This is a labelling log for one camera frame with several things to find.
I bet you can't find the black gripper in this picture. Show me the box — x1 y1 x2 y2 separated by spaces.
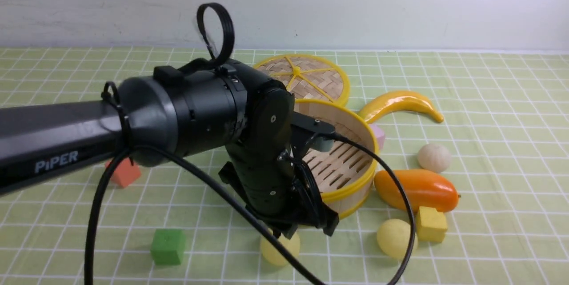
219 143 339 239

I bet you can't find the yellow bun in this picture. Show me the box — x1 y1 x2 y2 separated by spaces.
260 232 301 267
376 219 411 261

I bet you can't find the white bun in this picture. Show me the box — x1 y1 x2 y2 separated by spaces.
417 143 452 173

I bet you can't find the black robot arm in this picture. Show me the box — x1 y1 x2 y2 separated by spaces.
0 59 339 238

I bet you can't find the bamboo steamer tray yellow rim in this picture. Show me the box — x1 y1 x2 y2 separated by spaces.
294 99 379 220

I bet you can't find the woven bamboo steamer lid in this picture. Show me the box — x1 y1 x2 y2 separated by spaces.
254 54 350 106

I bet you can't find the pink wooden block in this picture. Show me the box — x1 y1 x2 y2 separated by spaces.
369 124 385 150

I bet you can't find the yellow toy banana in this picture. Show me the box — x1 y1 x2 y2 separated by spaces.
357 91 445 124

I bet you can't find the green wooden cube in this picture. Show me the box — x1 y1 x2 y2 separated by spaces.
150 229 186 265

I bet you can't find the orange toy mango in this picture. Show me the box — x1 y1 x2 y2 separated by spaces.
374 169 461 213

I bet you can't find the yellow wooden cube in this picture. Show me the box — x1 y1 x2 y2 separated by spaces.
416 206 449 243

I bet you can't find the red wooden cube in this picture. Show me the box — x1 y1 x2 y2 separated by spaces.
110 157 142 189

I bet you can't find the green checkered tablecloth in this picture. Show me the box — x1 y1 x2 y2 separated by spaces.
0 47 569 285

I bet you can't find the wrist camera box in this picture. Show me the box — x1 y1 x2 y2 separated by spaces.
290 112 336 159

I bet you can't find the black cable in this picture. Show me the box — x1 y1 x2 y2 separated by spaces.
84 2 416 285

